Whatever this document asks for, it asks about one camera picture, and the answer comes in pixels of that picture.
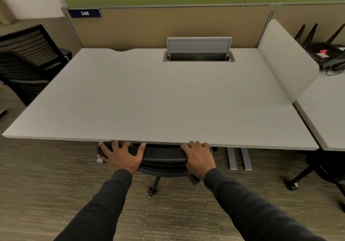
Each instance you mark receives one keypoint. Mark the person's right middle finger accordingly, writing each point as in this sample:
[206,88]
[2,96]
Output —
[198,146]

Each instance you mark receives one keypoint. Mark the person's right forearm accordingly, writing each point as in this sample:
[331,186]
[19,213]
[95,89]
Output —
[250,208]

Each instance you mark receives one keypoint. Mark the beige cubicle partition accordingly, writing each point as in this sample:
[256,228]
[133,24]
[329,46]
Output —
[134,28]

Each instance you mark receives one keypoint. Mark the person's left forearm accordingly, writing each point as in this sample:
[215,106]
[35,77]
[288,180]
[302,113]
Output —
[99,208]

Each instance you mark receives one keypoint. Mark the black router with antennas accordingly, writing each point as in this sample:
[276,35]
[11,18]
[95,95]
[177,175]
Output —
[320,52]

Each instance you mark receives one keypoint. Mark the person's right little finger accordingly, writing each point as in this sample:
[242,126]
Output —
[210,151]

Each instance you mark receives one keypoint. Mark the person's left thumb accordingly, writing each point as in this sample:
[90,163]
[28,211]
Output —
[141,149]

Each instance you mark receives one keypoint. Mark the person's right hand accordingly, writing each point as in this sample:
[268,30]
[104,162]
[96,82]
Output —
[200,161]

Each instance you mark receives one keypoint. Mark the black office chair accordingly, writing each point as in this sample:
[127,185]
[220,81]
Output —
[161,155]

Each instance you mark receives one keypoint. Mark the blue number sign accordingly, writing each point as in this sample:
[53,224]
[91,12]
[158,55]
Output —
[85,13]

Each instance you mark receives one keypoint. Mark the person's left middle finger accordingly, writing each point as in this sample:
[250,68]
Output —
[116,146]

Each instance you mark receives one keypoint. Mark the person's right thumb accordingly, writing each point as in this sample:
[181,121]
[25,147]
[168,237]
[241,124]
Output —
[185,150]

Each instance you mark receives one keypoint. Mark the person's left hand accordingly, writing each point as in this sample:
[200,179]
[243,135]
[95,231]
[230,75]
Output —
[121,158]

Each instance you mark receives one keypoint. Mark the white desk divider screen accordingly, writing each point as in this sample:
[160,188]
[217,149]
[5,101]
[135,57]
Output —
[288,63]

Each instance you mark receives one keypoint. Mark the black power adapter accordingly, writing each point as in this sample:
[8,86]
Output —
[339,66]

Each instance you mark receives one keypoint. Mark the black mesh back chair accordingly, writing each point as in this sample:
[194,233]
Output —
[27,63]

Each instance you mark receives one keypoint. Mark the black chair wheeled base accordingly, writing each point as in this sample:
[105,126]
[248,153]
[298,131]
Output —
[306,174]

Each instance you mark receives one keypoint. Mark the grey desk foot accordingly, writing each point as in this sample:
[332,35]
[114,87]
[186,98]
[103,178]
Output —
[246,159]
[232,159]

